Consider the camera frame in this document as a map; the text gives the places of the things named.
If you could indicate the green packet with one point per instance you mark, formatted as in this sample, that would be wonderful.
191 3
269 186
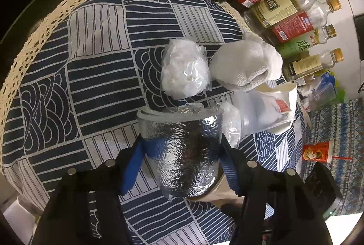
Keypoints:
341 93

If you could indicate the small brown jar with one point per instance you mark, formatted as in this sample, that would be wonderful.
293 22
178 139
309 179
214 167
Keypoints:
305 80

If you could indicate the cream label dark bottle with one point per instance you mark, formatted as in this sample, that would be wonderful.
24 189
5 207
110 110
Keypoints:
307 66

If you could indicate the blue white plastic bag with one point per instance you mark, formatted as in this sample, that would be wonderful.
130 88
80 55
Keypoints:
321 88

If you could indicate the red orange small packet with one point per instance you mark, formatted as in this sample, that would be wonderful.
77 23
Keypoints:
315 154

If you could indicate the small clear plastic wrapper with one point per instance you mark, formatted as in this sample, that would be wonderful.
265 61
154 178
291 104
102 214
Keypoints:
231 122

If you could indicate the red label bottle gold cap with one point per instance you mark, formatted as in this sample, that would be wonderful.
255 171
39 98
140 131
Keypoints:
295 26

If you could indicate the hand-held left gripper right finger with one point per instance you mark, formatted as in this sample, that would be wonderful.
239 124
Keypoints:
227 169

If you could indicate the white plastic bag ball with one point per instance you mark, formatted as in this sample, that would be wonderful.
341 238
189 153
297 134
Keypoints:
183 68

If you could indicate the blue patterned rug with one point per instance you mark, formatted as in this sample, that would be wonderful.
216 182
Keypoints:
341 134

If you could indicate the clear plastic packaging red label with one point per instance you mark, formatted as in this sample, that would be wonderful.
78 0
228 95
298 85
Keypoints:
261 117

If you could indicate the green label bottle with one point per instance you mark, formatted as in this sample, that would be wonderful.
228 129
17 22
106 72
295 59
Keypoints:
298 46

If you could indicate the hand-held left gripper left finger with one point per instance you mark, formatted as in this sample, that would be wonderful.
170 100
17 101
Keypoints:
130 168

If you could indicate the white paper towel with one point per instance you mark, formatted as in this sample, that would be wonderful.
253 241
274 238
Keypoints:
244 63

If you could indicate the blue white patterned tablecloth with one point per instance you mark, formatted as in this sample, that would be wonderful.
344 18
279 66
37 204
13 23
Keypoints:
99 63

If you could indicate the silver foil bag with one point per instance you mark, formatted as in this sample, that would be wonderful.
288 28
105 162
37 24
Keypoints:
184 154

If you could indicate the clear bottle yellow cap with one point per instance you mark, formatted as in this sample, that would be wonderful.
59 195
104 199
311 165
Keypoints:
275 9

